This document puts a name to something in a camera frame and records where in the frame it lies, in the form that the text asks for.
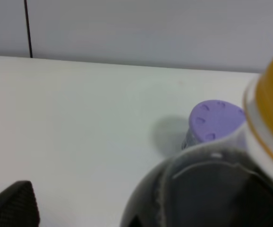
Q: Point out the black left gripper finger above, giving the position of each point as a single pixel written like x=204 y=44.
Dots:
x=18 y=206

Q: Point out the cola bottle with yellow cap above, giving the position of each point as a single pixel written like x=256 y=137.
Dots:
x=222 y=183

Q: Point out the purple capped bottle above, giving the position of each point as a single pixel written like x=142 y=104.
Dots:
x=212 y=120

